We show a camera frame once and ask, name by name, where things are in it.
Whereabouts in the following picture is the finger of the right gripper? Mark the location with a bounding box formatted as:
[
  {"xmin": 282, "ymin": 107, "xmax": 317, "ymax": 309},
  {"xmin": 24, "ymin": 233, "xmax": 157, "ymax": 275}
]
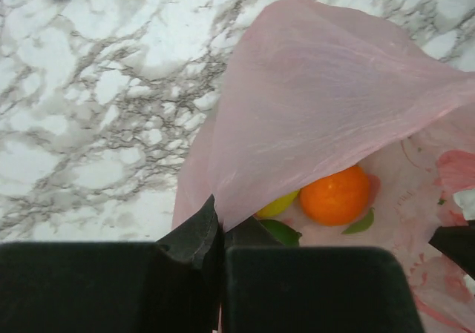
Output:
[{"xmin": 429, "ymin": 225, "xmax": 475, "ymax": 277}]

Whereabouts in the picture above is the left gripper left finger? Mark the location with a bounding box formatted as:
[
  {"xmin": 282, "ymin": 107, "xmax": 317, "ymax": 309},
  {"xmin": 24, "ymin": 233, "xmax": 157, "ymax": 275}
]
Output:
[{"xmin": 1, "ymin": 199, "xmax": 223, "ymax": 332}]

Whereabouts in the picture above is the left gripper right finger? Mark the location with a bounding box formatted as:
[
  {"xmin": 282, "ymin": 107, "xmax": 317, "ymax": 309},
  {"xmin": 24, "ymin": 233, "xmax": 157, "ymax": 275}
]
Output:
[{"xmin": 222, "ymin": 218, "xmax": 424, "ymax": 333}]

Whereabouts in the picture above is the pink plastic bag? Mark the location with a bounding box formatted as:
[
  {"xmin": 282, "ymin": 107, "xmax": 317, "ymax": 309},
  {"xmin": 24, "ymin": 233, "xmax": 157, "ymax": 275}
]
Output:
[{"xmin": 172, "ymin": 0, "xmax": 474, "ymax": 332}]

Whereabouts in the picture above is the yellow fake lemon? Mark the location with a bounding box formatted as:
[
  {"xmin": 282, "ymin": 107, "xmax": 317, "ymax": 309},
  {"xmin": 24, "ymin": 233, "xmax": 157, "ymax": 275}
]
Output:
[{"xmin": 255, "ymin": 191, "xmax": 299, "ymax": 219}]

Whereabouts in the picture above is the orange fake orange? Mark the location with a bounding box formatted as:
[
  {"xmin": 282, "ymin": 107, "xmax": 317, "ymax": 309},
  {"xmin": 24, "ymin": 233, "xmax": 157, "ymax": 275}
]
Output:
[{"xmin": 299, "ymin": 165, "xmax": 371, "ymax": 226}]

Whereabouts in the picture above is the green fruit with black trim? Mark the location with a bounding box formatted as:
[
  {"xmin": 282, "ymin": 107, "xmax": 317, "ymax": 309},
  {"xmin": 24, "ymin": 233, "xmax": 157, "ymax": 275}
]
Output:
[{"xmin": 260, "ymin": 220, "xmax": 302, "ymax": 247}]

